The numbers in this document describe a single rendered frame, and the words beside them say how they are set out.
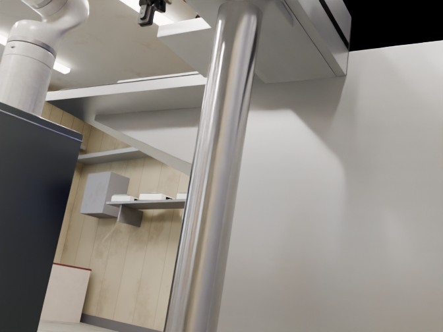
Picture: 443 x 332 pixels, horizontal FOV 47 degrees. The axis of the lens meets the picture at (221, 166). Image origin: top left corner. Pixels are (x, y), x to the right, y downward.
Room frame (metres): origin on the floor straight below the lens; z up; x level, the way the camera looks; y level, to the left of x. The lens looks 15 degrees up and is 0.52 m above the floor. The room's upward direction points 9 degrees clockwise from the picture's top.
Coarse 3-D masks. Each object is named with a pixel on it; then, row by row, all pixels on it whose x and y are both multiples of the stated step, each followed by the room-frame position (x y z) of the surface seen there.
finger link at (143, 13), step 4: (140, 0) 1.00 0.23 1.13; (144, 0) 0.99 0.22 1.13; (140, 4) 1.00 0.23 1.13; (144, 4) 1.00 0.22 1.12; (140, 8) 1.00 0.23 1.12; (144, 8) 1.00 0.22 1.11; (148, 8) 1.00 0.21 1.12; (140, 12) 1.00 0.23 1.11; (144, 12) 1.00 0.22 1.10; (148, 12) 1.00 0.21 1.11; (140, 16) 1.00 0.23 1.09; (144, 16) 1.00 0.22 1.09; (148, 16) 1.00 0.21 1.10; (140, 20) 1.01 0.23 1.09; (144, 20) 1.00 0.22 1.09; (148, 20) 1.00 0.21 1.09
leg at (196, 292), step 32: (192, 0) 0.49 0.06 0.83; (224, 0) 0.48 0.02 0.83; (256, 0) 0.47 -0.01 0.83; (224, 32) 0.48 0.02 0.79; (256, 32) 0.49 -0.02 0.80; (224, 64) 0.48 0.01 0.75; (224, 96) 0.48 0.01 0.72; (224, 128) 0.48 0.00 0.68; (192, 160) 0.50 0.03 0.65; (224, 160) 0.48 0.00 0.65; (192, 192) 0.49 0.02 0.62; (224, 192) 0.48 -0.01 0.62; (192, 224) 0.48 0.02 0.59; (224, 224) 0.48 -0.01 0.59; (192, 256) 0.48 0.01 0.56; (224, 256) 0.49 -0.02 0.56; (192, 288) 0.48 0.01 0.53; (192, 320) 0.48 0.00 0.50
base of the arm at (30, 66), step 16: (16, 48) 1.11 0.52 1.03; (32, 48) 1.12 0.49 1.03; (0, 64) 1.14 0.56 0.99; (16, 64) 1.11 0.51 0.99; (32, 64) 1.12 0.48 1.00; (48, 64) 1.15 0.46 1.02; (0, 80) 1.12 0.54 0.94; (16, 80) 1.11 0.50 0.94; (32, 80) 1.13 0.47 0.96; (48, 80) 1.17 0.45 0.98; (0, 96) 1.12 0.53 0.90; (16, 96) 1.12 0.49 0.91; (32, 96) 1.14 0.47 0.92; (32, 112) 1.15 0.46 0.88
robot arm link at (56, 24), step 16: (64, 0) 1.16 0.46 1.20; (80, 0) 1.20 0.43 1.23; (48, 16) 1.19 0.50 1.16; (64, 16) 1.19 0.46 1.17; (80, 16) 1.21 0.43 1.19; (16, 32) 1.12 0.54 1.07; (32, 32) 1.12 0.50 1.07; (48, 32) 1.13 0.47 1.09; (64, 32) 1.18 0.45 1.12; (48, 48) 1.14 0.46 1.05
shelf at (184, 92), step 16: (160, 80) 0.83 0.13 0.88; (176, 80) 0.81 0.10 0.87; (192, 80) 0.79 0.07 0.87; (48, 96) 0.98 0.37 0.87; (64, 96) 0.95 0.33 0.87; (80, 96) 0.93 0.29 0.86; (96, 96) 0.91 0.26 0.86; (112, 96) 0.90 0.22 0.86; (128, 96) 0.89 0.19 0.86; (144, 96) 0.87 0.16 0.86; (160, 96) 0.86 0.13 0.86; (176, 96) 0.85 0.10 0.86; (192, 96) 0.84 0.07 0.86; (80, 112) 1.02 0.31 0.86; (96, 112) 1.00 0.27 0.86; (112, 112) 0.99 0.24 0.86; (128, 112) 0.97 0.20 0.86; (144, 144) 1.19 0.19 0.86; (160, 160) 1.31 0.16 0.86; (176, 160) 1.29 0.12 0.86
